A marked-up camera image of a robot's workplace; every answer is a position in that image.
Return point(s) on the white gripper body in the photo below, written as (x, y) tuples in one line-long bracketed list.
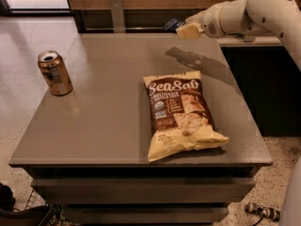
[(209, 23)]

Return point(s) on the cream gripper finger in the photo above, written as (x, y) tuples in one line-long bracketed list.
[(196, 18), (190, 31)]

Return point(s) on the blue rxbar blueberry bar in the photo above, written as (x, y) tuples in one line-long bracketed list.
[(172, 25)]

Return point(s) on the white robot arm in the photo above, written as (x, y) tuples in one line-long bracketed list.
[(281, 18)]

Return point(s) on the orange soda can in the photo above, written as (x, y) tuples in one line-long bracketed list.
[(55, 73)]

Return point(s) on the sea salt chips bag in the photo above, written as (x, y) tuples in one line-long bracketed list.
[(181, 121)]

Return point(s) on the grey drawer cabinet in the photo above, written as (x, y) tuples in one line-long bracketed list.
[(87, 151)]

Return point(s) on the right metal bracket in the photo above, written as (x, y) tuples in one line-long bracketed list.
[(247, 38)]

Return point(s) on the metal bracket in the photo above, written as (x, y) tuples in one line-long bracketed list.
[(247, 38), (117, 14)]

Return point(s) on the left metal bracket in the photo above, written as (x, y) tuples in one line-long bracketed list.
[(117, 14)]

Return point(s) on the black white striped cable connector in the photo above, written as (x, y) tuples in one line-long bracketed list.
[(262, 211)]

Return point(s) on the dark bag with wire basket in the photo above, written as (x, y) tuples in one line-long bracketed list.
[(43, 215)]

